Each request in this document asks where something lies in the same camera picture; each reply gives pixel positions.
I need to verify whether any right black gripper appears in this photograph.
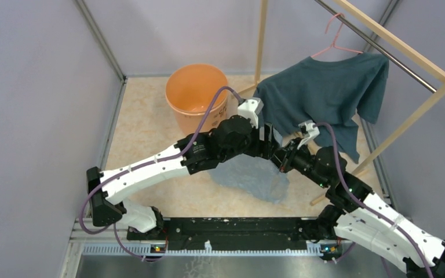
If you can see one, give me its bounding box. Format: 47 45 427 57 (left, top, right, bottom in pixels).
269 137 329 189

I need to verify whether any blue plastic trash bag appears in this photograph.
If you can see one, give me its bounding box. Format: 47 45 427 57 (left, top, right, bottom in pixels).
208 154 290 203

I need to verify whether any orange trash bin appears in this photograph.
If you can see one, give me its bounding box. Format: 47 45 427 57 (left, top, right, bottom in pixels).
165 64 228 135

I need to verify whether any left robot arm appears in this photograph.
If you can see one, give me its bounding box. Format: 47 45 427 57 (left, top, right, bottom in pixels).
87 115 282 239

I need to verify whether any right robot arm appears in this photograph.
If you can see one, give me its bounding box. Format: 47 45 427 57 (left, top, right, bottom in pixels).
270 138 445 277

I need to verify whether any teal t-shirt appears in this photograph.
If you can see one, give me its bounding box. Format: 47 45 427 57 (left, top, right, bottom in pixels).
253 53 389 163

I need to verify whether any metal rack rod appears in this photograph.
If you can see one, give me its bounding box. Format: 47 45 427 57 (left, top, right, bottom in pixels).
335 1 444 93

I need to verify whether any pink clothes hanger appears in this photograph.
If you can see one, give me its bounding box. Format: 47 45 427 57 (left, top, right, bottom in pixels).
311 13 363 58

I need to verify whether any wooden clothes rack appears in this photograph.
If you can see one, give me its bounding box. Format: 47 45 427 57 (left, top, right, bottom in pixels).
231 0 445 206

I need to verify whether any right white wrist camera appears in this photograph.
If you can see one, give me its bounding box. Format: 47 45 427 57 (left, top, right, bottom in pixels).
297 120 320 149

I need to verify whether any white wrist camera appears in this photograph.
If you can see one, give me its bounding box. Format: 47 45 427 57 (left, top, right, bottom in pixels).
297 120 320 149
237 97 264 129

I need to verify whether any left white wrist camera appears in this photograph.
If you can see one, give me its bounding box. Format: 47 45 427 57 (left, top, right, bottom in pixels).
237 97 264 129

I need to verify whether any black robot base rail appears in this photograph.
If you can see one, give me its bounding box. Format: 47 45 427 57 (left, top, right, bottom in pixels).
127 217 345 261

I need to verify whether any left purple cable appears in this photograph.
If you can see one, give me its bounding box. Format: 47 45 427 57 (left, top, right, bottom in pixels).
78 86 246 263

